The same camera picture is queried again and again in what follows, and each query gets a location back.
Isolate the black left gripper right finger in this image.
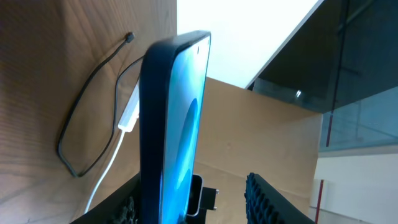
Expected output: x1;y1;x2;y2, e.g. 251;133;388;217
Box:
244;173;315;224

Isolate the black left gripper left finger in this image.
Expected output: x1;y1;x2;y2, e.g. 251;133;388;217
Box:
71;174;141;224

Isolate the blue Galaxy smartphone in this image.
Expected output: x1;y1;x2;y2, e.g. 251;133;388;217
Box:
139;30;211;223

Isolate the black USB charging cable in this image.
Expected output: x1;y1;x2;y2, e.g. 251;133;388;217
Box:
57;32;144;178

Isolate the brown cardboard panel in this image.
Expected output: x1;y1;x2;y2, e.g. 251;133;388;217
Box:
194;78;322;223

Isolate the white power strip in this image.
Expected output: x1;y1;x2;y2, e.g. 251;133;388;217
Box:
118;83;139;132

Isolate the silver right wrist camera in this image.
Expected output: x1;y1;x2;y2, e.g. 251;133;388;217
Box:
187;174;220;217

